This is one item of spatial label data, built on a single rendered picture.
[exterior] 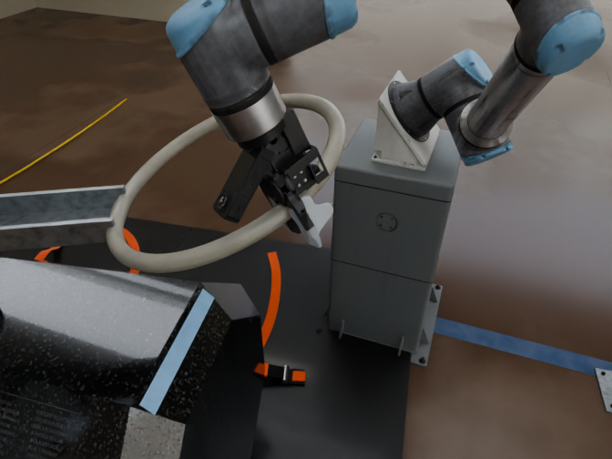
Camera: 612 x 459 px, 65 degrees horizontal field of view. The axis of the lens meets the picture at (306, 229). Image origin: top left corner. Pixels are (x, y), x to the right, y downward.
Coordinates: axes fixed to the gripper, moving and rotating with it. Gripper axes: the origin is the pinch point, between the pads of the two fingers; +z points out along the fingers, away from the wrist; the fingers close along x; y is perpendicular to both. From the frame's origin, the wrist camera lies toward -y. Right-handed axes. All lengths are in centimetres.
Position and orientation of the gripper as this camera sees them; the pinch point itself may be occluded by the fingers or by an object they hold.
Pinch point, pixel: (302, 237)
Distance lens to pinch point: 76.4
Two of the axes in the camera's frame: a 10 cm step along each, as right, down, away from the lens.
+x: -5.5, -3.5, 7.6
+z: 3.8, 7.0, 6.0
